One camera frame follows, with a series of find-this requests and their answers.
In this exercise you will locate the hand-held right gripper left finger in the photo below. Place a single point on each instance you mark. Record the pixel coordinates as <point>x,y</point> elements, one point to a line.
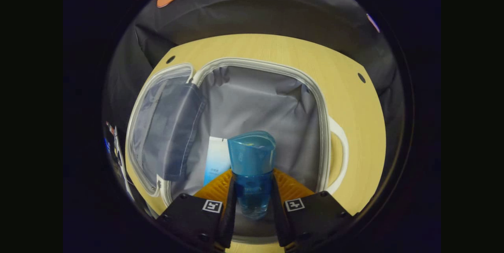
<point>230,213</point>

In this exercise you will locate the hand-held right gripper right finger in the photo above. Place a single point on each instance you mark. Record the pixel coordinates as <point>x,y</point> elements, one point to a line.
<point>277,213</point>

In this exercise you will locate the blue toner bottle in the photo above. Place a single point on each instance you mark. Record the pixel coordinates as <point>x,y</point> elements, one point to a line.
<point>252,158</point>

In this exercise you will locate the white suitcase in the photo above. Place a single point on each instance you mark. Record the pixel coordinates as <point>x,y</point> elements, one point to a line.
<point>260,103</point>

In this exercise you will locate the black table grommet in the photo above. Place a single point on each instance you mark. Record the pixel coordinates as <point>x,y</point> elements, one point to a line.
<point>170,59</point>
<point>361,77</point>

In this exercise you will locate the black backdrop cloth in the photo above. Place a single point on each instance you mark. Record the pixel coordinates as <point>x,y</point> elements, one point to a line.
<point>275,12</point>

